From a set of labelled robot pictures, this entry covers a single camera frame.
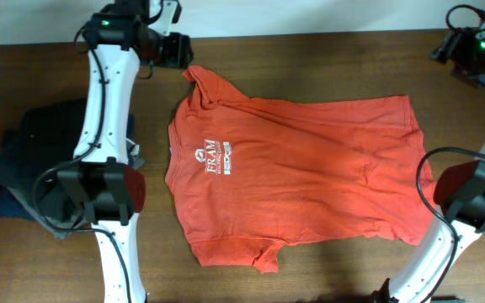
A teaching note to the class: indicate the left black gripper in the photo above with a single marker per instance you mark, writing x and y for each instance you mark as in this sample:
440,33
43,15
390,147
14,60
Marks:
179,53

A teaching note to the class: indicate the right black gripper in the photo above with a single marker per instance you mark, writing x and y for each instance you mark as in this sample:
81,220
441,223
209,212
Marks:
455,48

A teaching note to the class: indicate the red orange t-shirt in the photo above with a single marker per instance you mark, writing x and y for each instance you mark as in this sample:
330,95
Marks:
252,175

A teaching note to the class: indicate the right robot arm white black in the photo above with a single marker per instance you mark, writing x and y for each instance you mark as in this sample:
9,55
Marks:
458,207

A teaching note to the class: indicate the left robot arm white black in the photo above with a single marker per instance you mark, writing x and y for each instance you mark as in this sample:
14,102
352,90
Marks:
100,181

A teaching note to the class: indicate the black folded garment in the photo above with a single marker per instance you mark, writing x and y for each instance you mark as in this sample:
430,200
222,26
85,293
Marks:
46,137

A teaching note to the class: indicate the grey folded garment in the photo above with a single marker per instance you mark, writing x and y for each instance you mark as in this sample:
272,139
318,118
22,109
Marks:
22,161

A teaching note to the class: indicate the navy blue folded garment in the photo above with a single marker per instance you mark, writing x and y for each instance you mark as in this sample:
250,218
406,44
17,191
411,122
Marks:
39,144

